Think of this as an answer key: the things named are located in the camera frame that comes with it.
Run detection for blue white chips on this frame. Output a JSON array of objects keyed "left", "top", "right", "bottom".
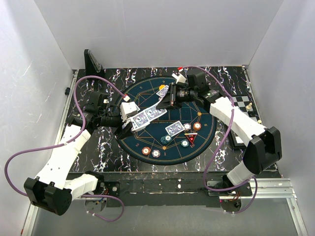
[{"left": 184, "top": 123, "right": 191, "bottom": 130}]

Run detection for black card shoe stand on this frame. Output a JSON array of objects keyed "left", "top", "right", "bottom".
[{"left": 84, "top": 49, "right": 105, "bottom": 80}]

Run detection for red black triangle marker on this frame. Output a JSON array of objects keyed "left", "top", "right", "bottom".
[{"left": 185, "top": 133, "right": 197, "bottom": 146}]

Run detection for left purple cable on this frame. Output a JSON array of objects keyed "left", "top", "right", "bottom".
[{"left": 4, "top": 75, "right": 131, "bottom": 222}]

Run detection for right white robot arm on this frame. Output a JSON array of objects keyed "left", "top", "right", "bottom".
[{"left": 157, "top": 72, "right": 282, "bottom": 196}]

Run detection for green poker chip stack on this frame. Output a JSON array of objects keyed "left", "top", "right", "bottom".
[{"left": 160, "top": 135, "right": 172, "bottom": 145}]

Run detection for red yellow chip stack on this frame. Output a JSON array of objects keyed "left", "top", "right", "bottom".
[{"left": 142, "top": 147, "right": 151, "bottom": 155}]

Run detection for aluminium frame rail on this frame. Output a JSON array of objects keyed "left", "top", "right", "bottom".
[{"left": 22, "top": 178, "right": 308, "bottom": 236}]

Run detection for blue card being drawn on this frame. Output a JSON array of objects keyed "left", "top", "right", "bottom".
[{"left": 144, "top": 106, "right": 167, "bottom": 121}]

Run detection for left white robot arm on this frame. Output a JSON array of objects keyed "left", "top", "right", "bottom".
[{"left": 24, "top": 92, "right": 137, "bottom": 215}]

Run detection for blue card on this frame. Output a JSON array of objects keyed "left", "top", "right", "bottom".
[
  {"left": 157, "top": 86, "right": 169, "bottom": 98},
  {"left": 165, "top": 121, "right": 185, "bottom": 137}
]

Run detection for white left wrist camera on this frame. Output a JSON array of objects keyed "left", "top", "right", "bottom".
[{"left": 120, "top": 102, "right": 140, "bottom": 122}]

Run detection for blue white chip stack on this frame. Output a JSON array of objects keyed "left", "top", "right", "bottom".
[{"left": 152, "top": 149, "right": 160, "bottom": 158}]

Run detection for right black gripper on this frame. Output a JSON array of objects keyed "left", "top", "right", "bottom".
[{"left": 156, "top": 83, "right": 197, "bottom": 110}]

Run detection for red yellow chips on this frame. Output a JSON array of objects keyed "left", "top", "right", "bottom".
[{"left": 193, "top": 122, "right": 202, "bottom": 131}]

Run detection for round blue poker mat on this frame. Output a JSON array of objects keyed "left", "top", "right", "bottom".
[{"left": 117, "top": 76, "right": 217, "bottom": 165}]

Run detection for black white chessboard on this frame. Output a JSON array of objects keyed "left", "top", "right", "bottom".
[{"left": 229, "top": 95, "right": 258, "bottom": 149}]

